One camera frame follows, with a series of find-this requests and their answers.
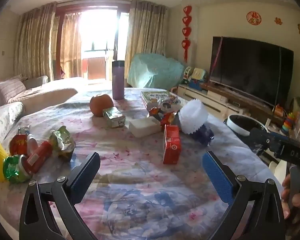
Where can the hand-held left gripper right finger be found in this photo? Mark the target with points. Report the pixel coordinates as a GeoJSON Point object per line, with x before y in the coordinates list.
{"type": "Point", "coordinates": [216, 177]}

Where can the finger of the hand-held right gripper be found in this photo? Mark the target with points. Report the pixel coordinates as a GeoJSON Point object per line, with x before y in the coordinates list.
{"type": "Point", "coordinates": [261, 137]}

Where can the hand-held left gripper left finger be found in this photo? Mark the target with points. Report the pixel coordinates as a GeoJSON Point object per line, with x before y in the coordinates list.
{"type": "Point", "coordinates": [86, 177]}

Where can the black bin with white rim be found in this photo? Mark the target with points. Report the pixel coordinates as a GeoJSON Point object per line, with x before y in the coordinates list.
{"type": "Point", "coordinates": [236, 127]}

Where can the white foam fruit nets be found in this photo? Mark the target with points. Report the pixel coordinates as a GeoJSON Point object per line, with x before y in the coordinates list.
{"type": "Point", "coordinates": [192, 116]}

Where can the green drink carton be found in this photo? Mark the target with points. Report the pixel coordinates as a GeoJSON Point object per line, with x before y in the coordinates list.
{"type": "Point", "coordinates": [112, 113]}

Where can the person's right hand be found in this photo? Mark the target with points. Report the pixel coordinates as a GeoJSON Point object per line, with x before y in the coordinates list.
{"type": "Point", "coordinates": [285, 192]}

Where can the green crumpled snack bag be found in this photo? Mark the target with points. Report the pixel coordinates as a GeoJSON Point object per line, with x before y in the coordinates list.
{"type": "Point", "coordinates": [62, 141]}

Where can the dark blue plastic bag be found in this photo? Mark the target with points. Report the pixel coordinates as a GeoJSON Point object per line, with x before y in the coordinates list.
{"type": "Point", "coordinates": [202, 135]}

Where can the red drink can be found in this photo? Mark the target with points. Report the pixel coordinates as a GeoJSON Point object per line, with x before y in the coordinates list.
{"type": "Point", "coordinates": [38, 156]}

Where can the red drink carton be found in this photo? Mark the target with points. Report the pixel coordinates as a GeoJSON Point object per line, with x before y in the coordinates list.
{"type": "Point", "coordinates": [172, 145]}

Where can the white television stand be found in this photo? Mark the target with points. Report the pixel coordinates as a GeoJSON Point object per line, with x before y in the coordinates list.
{"type": "Point", "coordinates": [215, 100]}

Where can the black flat television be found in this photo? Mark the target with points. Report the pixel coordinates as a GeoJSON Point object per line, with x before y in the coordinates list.
{"type": "Point", "coordinates": [252, 67]}

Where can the orange fruit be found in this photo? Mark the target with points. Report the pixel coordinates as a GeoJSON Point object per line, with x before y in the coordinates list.
{"type": "Point", "coordinates": [98, 106]}

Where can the green can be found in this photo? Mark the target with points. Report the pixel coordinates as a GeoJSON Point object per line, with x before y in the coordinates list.
{"type": "Point", "coordinates": [13, 170]}

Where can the white rectangular box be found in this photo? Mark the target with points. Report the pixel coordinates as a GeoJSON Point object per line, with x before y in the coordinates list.
{"type": "Point", "coordinates": [143, 127]}

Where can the red round can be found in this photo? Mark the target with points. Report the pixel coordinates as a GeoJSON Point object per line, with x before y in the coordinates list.
{"type": "Point", "coordinates": [17, 143]}

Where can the red orange snack wrapper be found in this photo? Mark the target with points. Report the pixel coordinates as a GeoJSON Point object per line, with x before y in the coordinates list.
{"type": "Point", "coordinates": [165, 118]}

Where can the blue toy tray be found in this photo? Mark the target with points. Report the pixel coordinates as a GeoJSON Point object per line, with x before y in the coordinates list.
{"type": "Point", "coordinates": [195, 85]}

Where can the silver blue snack wrapper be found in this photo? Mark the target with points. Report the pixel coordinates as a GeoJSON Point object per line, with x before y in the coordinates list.
{"type": "Point", "coordinates": [168, 103]}

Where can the yellow white toy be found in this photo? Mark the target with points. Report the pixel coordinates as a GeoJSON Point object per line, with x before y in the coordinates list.
{"type": "Point", "coordinates": [198, 74]}

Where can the light sofa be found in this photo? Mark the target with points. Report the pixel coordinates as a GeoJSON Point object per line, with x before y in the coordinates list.
{"type": "Point", "coordinates": [47, 92]}

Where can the round toy drum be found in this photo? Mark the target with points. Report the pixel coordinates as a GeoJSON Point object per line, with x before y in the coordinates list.
{"type": "Point", "coordinates": [188, 73]}

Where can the purple thermos bottle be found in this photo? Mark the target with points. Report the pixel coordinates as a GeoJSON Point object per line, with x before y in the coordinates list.
{"type": "Point", "coordinates": [118, 85]}

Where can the floral sofa cushion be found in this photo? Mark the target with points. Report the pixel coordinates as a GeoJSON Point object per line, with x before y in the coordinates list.
{"type": "Point", "coordinates": [5, 120]}

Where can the colourful children's book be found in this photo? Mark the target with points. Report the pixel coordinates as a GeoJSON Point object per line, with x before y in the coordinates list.
{"type": "Point", "coordinates": [152, 96]}

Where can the red hanging cloth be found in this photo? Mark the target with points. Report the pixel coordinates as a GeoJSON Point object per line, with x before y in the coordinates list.
{"type": "Point", "coordinates": [95, 67]}

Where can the pink striped pillow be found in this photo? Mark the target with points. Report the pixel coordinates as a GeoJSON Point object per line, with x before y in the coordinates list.
{"type": "Point", "coordinates": [8, 91]}

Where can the teal covered furniture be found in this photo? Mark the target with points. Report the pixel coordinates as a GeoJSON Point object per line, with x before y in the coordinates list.
{"type": "Point", "coordinates": [152, 70]}

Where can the red heart hanging decoration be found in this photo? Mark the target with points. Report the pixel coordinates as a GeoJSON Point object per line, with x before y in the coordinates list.
{"type": "Point", "coordinates": [187, 30]}

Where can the sheer brown curtain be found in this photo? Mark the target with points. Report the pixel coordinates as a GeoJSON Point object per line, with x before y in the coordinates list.
{"type": "Point", "coordinates": [71, 45]}

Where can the beige patterned curtain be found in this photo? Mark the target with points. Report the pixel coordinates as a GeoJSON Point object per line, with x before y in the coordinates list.
{"type": "Point", "coordinates": [145, 30]}
{"type": "Point", "coordinates": [35, 42]}

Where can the small red wall decal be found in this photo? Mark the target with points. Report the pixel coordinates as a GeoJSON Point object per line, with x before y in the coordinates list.
{"type": "Point", "coordinates": [278, 21]}

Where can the red round wall decal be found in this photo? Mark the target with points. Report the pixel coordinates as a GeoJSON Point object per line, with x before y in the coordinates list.
{"type": "Point", "coordinates": [253, 18]}

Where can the wooden balcony door frame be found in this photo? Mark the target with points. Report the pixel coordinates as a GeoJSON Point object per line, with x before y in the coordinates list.
{"type": "Point", "coordinates": [58, 30]}

